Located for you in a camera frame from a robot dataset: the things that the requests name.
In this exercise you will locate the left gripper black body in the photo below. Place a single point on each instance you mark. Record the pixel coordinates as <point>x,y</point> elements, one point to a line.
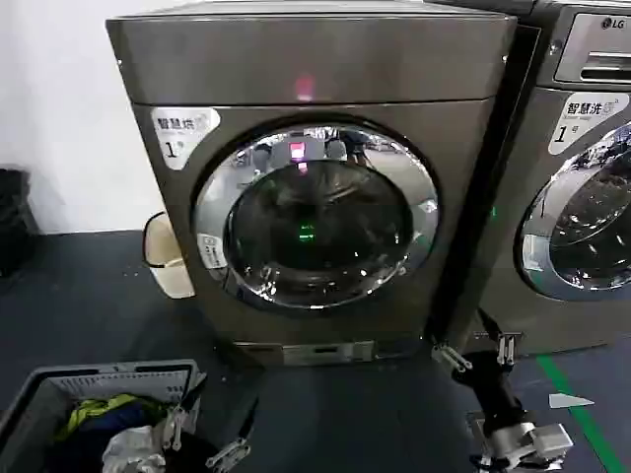
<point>194,458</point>

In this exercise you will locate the white crumpled garment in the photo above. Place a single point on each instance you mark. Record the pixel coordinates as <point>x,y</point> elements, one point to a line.
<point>130,451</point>

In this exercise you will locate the green floor tape strip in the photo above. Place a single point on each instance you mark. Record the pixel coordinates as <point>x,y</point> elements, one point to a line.
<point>572,394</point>

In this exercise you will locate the grey machine with drawer panel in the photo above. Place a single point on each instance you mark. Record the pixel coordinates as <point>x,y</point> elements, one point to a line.
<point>547,162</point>

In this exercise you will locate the grey front-load dryer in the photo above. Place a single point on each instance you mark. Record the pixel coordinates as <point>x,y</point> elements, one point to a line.
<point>345,64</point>

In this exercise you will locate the white paper scrap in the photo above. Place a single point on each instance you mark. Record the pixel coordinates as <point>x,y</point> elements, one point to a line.
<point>567,400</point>

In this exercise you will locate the beige plastic bin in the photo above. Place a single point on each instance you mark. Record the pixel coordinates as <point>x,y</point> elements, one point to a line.
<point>165,246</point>

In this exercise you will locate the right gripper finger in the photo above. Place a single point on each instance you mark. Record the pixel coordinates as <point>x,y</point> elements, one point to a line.
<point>451,356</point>
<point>507,350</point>

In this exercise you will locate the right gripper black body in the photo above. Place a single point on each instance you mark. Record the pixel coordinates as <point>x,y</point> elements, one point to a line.
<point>493,386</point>

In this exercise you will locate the white numbered dryer label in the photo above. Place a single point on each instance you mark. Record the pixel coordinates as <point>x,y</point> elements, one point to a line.
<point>182,138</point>

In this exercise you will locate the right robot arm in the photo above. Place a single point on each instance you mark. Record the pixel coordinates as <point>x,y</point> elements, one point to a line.
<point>532,441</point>

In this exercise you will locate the yellow and blue garment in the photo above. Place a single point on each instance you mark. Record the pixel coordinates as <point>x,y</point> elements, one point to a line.
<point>106,411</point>

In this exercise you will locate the round glass dryer door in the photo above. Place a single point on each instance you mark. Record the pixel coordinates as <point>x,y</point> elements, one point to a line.
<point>320,222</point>

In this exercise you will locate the black bin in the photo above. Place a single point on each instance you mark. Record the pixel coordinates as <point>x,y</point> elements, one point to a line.
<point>15,222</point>

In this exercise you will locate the grey plastic laundry basket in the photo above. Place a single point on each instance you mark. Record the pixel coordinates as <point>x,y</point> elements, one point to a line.
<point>34,394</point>

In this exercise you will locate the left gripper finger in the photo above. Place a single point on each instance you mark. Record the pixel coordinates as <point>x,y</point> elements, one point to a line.
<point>176,426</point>
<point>231,451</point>

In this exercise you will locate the round chrome-rimmed machine door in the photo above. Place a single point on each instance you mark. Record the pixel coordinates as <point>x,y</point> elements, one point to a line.
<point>581,222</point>

